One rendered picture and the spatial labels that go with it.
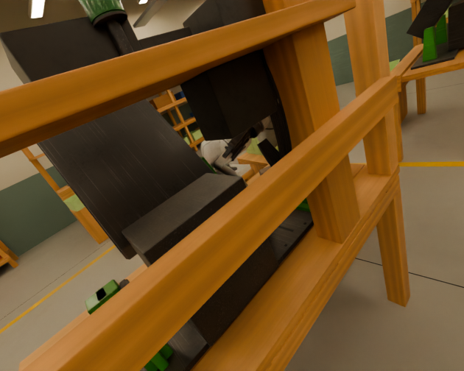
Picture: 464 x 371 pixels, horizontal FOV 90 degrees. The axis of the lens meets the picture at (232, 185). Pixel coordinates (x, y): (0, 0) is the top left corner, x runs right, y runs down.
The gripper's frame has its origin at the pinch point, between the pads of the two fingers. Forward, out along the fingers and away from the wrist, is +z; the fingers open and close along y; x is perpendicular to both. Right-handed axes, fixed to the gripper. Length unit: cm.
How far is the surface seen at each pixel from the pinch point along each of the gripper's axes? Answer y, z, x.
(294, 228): -12.5, 1.7, 34.6
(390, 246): -42, -30, 82
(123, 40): 50, 16, -6
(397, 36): -273, -655, 40
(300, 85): 32.7, -12.2, 13.6
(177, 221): 20.9, 28.6, 8.0
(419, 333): -63, -8, 120
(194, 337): -4, 49, 25
